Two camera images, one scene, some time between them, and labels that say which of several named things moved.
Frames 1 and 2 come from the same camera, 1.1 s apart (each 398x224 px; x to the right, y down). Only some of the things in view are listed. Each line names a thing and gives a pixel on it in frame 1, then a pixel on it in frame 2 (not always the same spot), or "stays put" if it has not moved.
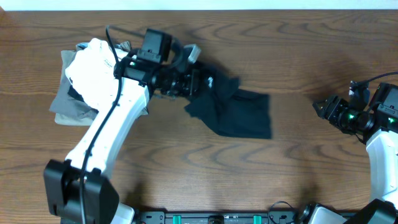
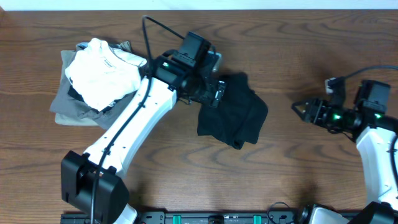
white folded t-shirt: [91, 70] stays put
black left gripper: [193, 78] to [213, 97]
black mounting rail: [221, 217] stays put
